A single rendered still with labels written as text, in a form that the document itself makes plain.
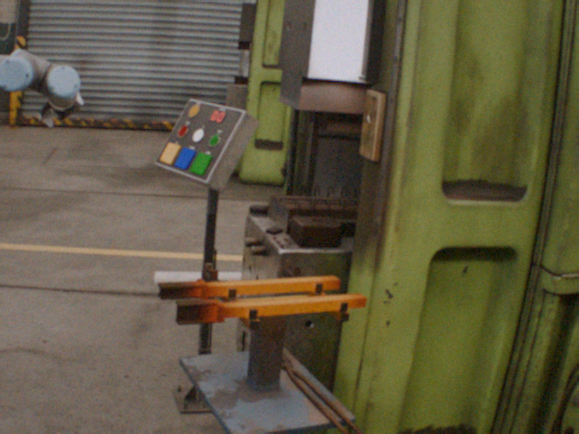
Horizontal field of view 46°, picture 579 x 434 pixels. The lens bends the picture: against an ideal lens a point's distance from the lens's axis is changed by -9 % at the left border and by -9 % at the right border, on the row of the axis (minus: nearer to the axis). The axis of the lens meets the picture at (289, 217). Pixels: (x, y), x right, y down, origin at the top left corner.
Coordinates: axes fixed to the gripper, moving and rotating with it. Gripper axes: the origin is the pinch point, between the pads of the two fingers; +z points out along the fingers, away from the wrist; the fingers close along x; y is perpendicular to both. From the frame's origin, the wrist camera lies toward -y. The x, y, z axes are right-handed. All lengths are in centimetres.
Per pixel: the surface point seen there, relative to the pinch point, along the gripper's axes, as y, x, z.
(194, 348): 111, 0, 112
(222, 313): 69, -10, -84
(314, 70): 40, 54, -50
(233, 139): 43, 43, 10
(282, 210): 68, 31, -26
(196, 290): 64, -9, -71
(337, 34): 36, 65, -54
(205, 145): 39, 37, 18
